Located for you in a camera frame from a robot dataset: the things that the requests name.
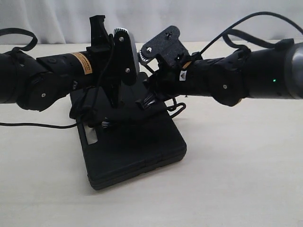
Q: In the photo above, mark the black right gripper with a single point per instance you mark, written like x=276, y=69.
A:
x=162, y=85

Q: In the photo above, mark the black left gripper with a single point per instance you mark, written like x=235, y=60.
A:
x=102, y=52

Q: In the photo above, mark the black plastic case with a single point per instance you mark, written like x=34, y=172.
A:
x=122, y=143

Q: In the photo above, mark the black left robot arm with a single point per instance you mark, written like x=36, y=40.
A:
x=37, y=83

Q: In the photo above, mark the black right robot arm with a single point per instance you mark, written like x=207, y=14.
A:
x=271, y=73

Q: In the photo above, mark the white backdrop curtain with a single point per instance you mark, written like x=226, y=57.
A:
x=67, y=21

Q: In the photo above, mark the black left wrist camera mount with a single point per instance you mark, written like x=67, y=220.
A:
x=126, y=63

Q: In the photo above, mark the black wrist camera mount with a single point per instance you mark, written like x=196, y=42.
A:
x=126, y=63
x=165, y=47

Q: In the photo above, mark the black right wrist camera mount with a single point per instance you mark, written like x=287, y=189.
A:
x=165, y=47

